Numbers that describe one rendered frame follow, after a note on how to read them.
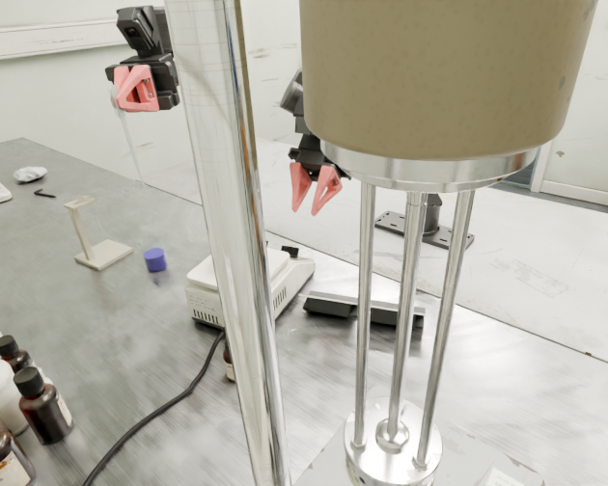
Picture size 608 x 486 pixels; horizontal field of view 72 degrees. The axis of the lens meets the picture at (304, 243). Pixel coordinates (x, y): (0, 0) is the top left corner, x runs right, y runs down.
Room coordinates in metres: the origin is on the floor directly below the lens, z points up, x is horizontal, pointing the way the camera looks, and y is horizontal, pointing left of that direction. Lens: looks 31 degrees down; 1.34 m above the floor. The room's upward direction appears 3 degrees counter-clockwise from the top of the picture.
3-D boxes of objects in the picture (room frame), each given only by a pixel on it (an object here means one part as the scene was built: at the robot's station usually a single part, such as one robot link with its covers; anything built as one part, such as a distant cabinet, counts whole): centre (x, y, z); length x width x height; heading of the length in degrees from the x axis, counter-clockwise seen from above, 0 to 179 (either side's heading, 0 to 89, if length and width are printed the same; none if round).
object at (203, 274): (0.54, 0.10, 0.98); 0.12 x 0.12 x 0.01; 62
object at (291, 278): (0.56, 0.09, 0.94); 0.22 x 0.13 x 0.08; 152
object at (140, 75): (0.65, 0.25, 1.22); 0.09 x 0.07 x 0.07; 172
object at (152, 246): (0.68, 0.28, 0.93); 0.04 x 0.04 x 0.06
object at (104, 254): (0.73, 0.41, 0.96); 0.08 x 0.08 x 0.13; 57
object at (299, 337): (0.45, 0.01, 0.91); 0.06 x 0.06 x 0.02
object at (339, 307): (0.53, -0.04, 0.92); 0.09 x 0.06 x 0.04; 71
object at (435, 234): (0.75, -0.25, 0.94); 0.20 x 0.07 x 0.08; 49
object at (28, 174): (1.18, 0.79, 0.92); 0.08 x 0.08 x 0.04; 44
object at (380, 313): (0.50, -0.13, 0.92); 0.09 x 0.06 x 0.04; 71
